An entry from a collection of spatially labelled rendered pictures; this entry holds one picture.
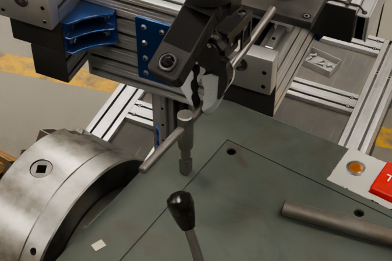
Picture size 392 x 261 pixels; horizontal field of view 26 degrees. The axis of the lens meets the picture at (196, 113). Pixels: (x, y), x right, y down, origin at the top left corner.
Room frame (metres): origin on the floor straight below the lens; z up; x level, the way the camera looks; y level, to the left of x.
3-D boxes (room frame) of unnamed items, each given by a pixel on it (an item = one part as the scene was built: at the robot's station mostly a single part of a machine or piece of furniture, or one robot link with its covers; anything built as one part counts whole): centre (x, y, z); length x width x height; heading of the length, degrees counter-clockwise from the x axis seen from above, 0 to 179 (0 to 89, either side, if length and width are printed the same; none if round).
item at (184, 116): (0.81, 0.01, 1.31); 0.02 x 0.02 x 0.12
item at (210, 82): (0.85, -0.03, 1.39); 0.06 x 0.03 x 0.09; 146
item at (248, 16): (0.86, -0.02, 1.49); 0.09 x 0.08 x 0.12; 146
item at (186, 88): (0.87, 0.00, 1.39); 0.06 x 0.03 x 0.09; 146
